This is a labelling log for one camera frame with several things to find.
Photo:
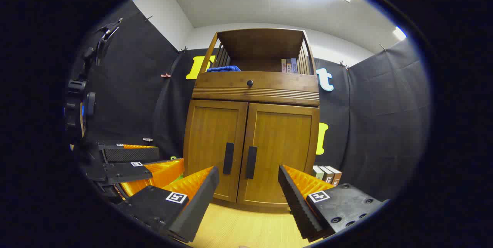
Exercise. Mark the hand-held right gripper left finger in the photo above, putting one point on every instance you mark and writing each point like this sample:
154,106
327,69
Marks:
200,201

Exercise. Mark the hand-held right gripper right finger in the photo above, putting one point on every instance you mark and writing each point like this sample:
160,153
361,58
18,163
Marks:
296,201

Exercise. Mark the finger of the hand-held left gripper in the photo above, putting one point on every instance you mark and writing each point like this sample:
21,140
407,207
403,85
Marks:
119,171
131,154

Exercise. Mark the wooden shoe cabinet door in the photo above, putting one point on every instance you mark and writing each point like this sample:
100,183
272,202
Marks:
210,136
283,136

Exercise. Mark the wooden double-door shoe cabinet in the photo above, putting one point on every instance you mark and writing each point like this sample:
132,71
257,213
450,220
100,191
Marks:
262,46

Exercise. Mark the wooden cabinet drawer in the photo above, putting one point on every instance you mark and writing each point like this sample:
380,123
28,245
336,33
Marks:
285,86

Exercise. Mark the grey boxed book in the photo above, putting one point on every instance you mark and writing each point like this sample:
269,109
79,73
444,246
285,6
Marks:
326,174
317,172

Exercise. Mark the green frog plush toy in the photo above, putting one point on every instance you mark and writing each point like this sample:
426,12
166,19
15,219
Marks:
176,158

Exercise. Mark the brown boxed book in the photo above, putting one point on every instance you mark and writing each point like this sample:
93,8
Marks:
336,175

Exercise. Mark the black backdrop cloth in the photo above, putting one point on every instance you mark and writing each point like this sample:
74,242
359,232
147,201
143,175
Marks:
127,86

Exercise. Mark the blue cloth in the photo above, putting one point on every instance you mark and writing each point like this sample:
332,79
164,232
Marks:
223,69

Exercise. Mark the upright book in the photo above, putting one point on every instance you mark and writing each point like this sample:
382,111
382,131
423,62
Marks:
289,67
283,66
294,66

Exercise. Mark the small ceiling light panel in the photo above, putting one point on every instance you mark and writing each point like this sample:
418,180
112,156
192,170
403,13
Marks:
399,33

